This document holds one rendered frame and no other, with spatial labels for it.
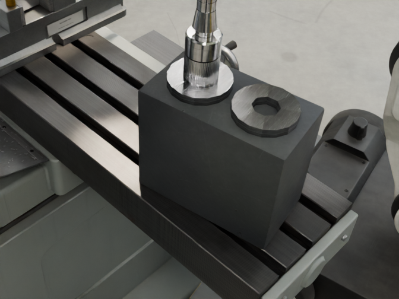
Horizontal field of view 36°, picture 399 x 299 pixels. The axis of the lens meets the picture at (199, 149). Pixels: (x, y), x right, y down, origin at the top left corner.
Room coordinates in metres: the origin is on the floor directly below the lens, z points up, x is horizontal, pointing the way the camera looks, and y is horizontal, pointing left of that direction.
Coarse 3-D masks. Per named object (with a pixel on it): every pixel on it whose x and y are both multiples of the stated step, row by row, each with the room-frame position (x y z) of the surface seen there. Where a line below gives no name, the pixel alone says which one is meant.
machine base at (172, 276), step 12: (168, 264) 0.96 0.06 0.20; (180, 264) 0.96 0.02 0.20; (156, 276) 0.92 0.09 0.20; (168, 276) 0.92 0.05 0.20; (180, 276) 0.92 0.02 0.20; (192, 276) 0.93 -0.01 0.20; (144, 288) 0.88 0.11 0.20; (156, 288) 0.88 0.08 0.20; (168, 288) 0.88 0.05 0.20; (180, 288) 0.89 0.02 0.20; (192, 288) 0.89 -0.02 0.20
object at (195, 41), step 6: (186, 30) 0.64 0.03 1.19; (192, 30) 0.64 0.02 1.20; (216, 30) 0.65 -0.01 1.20; (186, 36) 0.63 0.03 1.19; (192, 36) 0.63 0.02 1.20; (198, 36) 0.63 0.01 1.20; (210, 36) 0.63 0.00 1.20; (216, 36) 0.63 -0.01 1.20; (222, 36) 0.64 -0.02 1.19; (186, 42) 0.63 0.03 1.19; (192, 42) 0.62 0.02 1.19; (198, 42) 0.62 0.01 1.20; (204, 42) 0.62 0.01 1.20; (210, 42) 0.62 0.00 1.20; (216, 42) 0.62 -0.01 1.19; (198, 48) 0.62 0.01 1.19; (204, 48) 0.62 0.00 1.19; (210, 48) 0.62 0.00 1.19
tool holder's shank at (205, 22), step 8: (200, 0) 0.63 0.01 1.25; (208, 0) 0.63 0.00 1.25; (216, 0) 0.63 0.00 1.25; (200, 8) 0.63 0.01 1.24; (208, 8) 0.63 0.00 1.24; (200, 16) 0.63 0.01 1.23; (208, 16) 0.63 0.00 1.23; (216, 16) 0.64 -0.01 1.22; (192, 24) 0.64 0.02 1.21; (200, 24) 0.63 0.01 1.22; (208, 24) 0.63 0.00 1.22; (216, 24) 0.63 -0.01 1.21; (200, 32) 0.62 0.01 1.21; (208, 32) 0.62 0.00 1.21
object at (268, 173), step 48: (144, 96) 0.61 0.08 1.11; (192, 96) 0.60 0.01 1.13; (240, 96) 0.61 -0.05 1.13; (288, 96) 0.61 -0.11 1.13; (144, 144) 0.61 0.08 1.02; (192, 144) 0.57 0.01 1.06; (240, 144) 0.54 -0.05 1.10; (288, 144) 0.54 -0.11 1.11; (192, 192) 0.57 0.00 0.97; (240, 192) 0.53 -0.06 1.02; (288, 192) 0.55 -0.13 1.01
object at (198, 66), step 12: (192, 48) 0.62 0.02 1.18; (216, 48) 0.62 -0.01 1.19; (192, 60) 0.62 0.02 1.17; (204, 60) 0.62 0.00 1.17; (216, 60) 0.62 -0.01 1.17; (192, 72) 0.62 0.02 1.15; (204, 72) 0.62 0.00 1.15; (216, 72) 0.63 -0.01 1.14; (192, 84) 0.62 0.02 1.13; (204, 84) 0.62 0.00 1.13
